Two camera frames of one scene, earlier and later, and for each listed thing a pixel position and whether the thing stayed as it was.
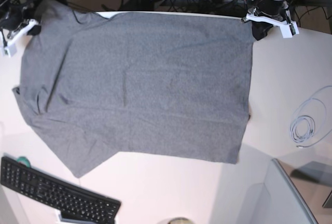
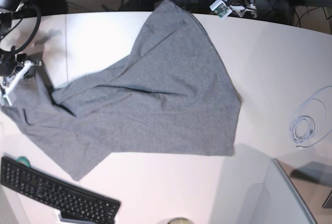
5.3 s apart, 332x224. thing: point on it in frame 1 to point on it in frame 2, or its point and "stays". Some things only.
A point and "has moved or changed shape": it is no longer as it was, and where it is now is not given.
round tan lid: x=180 y=220 stays
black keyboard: x=77 y=203 stays
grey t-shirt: x=169 y=85 has moved or changed shape
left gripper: x=22 y=29 to x=7 y=83
